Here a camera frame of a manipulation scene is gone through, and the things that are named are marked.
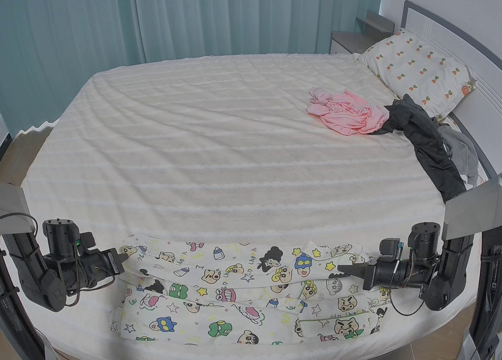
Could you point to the grey bedside table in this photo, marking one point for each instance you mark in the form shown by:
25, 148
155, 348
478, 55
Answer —
351, 40

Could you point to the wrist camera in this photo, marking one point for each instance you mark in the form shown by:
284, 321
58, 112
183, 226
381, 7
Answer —
391, 248
87, 240

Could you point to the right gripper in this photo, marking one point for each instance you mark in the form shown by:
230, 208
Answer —
386, 276

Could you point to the blue-green curtain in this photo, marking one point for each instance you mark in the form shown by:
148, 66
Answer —
196, 5

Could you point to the bed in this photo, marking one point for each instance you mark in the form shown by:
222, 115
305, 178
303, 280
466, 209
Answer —
196, 154

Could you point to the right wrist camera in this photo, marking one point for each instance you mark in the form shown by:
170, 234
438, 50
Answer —
391, 248

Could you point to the white printed pyjama top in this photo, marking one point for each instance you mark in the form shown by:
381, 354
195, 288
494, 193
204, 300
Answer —
243, 295

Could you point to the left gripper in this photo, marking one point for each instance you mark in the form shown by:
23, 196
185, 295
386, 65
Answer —
100, 268

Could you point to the pink garment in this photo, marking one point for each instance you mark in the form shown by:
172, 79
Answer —
345, 117

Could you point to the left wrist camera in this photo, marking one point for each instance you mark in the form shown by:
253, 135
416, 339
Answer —
87, 240

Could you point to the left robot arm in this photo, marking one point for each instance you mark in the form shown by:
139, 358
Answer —
51, 291

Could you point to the black garment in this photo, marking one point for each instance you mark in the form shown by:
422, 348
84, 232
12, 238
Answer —
431, 146

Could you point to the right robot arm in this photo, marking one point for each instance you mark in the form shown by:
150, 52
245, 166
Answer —
443, 291

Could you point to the grey garment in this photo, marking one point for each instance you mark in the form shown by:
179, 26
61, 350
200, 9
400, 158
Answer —
464, 154

